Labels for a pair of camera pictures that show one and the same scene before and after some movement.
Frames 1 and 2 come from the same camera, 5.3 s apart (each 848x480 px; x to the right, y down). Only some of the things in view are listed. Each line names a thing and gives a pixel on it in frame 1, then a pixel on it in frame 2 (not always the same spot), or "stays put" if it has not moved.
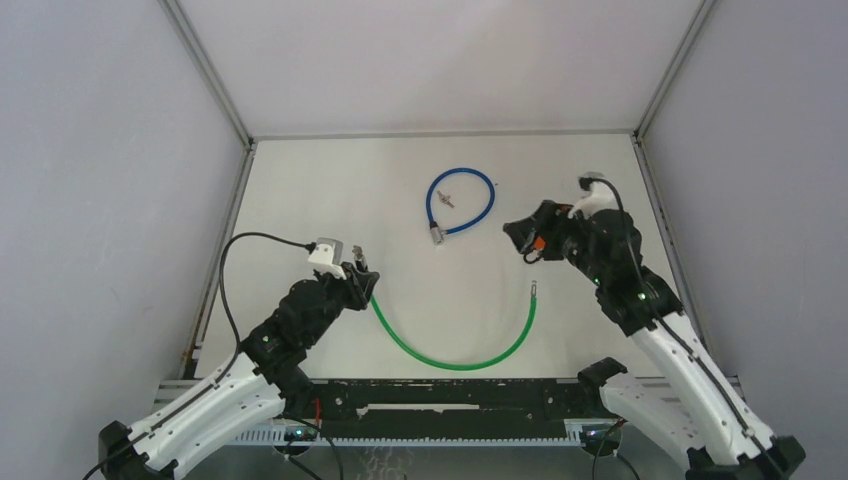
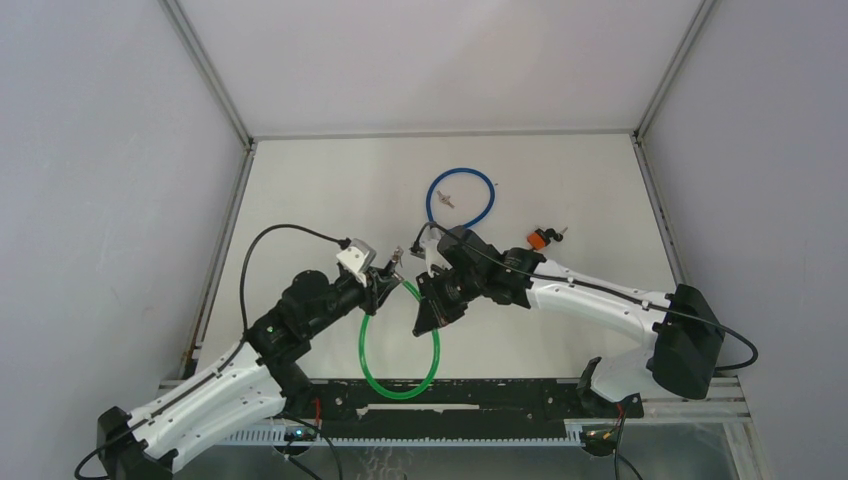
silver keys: x=445 y=199 stays put
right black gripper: x=550 y=219 to x=433 y=310
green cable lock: x=464 y=365 to x=362 y=363
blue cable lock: x=437 y=234 stays put
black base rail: x=454 y=407 stays put
